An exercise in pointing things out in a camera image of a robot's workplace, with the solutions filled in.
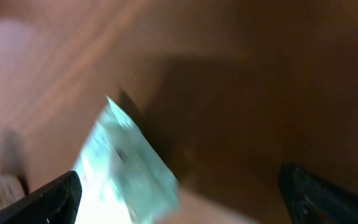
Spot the teal wet wipes pack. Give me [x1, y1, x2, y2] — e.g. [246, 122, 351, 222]
[73, 100, 180, 223]

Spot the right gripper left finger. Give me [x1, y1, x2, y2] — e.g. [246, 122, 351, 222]
[0, 170, 82, 224]

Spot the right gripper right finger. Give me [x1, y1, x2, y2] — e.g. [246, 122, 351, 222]
[278, 162, 358, 223]

